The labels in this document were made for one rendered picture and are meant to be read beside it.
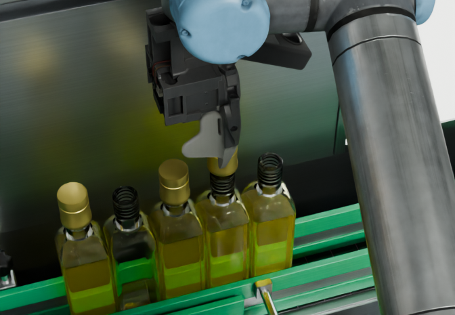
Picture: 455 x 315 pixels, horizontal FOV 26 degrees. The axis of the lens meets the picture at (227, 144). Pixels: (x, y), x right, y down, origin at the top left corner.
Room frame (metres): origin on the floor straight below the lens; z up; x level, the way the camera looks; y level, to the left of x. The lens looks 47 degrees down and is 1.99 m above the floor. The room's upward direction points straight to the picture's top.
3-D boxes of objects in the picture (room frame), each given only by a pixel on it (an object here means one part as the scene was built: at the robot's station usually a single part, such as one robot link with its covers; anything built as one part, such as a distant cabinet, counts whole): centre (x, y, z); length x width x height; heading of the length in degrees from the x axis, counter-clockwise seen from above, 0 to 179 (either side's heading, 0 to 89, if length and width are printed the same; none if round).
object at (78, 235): (0.71, 0.17, 1.12); 0.03 x 0.03 x 0.05
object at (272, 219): (0.77, -0.05, 0.99); 0.06 x 0.06 x 0.21; 17
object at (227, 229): (0.76, 0.01, 0.99); 0.06 x 0.06 x 0.21; 18
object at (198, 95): (0.75, 0.03, 1.32); 0.09 x 0.08 x 0.12; 108
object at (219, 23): (0.66, -0.01, 1.48); 0.11 x 0.11 x 0.08; 9
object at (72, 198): (0.71, 0.17, 1.14); 0.04 x 0.04 x 0.04
